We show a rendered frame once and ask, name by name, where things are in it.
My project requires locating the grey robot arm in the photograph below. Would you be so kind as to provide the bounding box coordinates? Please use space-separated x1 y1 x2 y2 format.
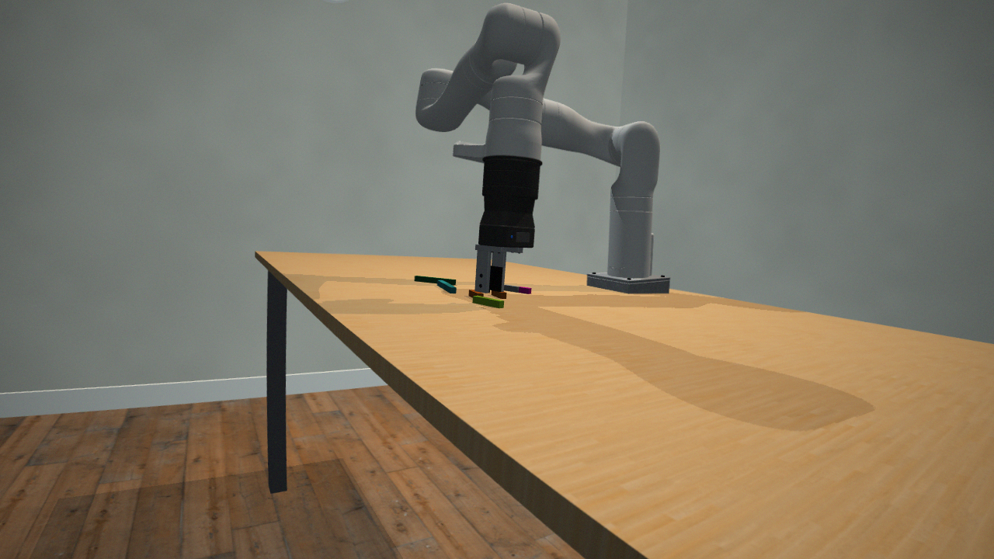
415 3 660 278

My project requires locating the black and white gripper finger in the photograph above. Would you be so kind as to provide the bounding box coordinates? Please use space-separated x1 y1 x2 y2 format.
474 244 507 293
490 248 523 292

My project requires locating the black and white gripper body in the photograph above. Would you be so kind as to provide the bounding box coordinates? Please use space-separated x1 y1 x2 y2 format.
453 117 542 248

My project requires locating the lime green rod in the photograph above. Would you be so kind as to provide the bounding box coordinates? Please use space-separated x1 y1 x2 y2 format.
472 296 504 308

